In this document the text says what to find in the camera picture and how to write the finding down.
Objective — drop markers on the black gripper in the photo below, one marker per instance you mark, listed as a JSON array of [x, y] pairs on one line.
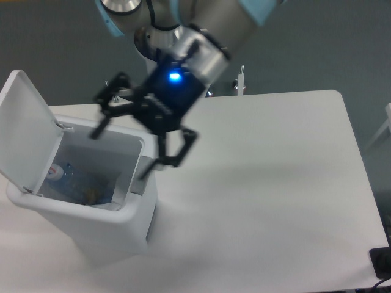
[[168, 97]]

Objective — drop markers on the clear plastic water bottle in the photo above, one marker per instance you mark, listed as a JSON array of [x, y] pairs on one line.
[[82, 187]]

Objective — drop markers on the clear plastic wrapper bag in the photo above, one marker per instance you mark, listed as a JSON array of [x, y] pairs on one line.
[[112, 206]]

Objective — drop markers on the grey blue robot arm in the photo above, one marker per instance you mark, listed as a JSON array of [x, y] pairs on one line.
[[211, 32]]

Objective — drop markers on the white trash can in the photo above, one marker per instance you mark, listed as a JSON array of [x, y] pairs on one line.
[[118, 156]]

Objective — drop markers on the white trash can lid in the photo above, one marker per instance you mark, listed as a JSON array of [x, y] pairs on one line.
[[30, 133]]

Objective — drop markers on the white furniture leg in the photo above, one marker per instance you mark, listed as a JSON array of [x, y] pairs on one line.
[[382, 134]]

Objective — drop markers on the black device at edge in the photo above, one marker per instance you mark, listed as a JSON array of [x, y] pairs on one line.
[[380, 258]]

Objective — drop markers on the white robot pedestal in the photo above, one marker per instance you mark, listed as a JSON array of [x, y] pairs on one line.
[[150, 42]]

